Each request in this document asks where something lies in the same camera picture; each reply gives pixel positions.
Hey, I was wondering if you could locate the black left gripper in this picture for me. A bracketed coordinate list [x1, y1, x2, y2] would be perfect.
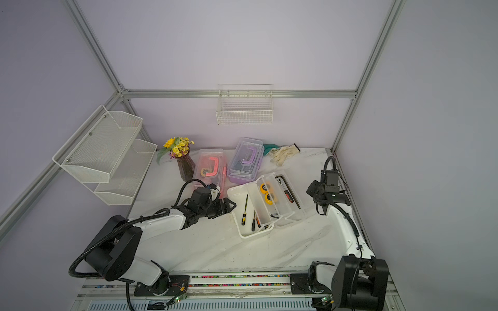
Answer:
[199, 197, 237, 220]

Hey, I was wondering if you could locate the white toolbox with clear lid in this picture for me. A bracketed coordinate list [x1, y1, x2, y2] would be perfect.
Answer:
[227, 171, 307, 240]

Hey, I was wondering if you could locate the pink toolbox with clear lid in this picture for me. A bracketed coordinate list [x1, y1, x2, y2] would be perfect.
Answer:
[193, 149, 227, 198]

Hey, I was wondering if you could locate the purple toolbox with clear lid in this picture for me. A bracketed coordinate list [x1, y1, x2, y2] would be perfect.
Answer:
[227, 137, 264, 185]

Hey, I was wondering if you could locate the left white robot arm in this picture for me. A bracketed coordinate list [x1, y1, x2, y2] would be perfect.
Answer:
[68, 180, 237, 310]

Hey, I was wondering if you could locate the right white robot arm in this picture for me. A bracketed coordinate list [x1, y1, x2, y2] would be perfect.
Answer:
[306, 155, 389, 310]

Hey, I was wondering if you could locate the small black yellow screwdriver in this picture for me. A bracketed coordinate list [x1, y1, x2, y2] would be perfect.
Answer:
[241, 194, 248, 226]

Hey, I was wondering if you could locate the black hex key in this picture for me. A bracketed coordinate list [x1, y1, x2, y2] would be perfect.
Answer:
[276, 175, 301, 210]

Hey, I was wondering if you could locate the beige work glove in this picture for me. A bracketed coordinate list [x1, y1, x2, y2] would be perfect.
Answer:
[268, 144, 300, 167]

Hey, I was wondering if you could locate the green work glove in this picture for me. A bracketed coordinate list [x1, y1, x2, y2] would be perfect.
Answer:
[263, 144, 280, 155]

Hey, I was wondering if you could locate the glass vase with yellow flowers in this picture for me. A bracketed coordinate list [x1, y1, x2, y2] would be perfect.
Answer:
[156, 137, 195, 181]

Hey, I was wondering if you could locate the white mesh two-tier shelf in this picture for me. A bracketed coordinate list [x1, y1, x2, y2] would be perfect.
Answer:
[53, 105, 157, 206]

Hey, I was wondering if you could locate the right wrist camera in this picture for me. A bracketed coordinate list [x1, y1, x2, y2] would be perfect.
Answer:
[320, 169, 340, 187]

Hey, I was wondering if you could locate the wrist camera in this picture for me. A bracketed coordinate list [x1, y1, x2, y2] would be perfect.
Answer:
[320, 169, 340, 187]
[191, 184, 220, 209]

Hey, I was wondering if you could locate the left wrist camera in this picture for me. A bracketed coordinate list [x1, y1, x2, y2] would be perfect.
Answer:
[191, 184, 220, 209]

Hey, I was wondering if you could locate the white wire wall basket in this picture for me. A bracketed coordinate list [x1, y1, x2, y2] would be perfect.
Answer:
[216, 84, 274, 126]

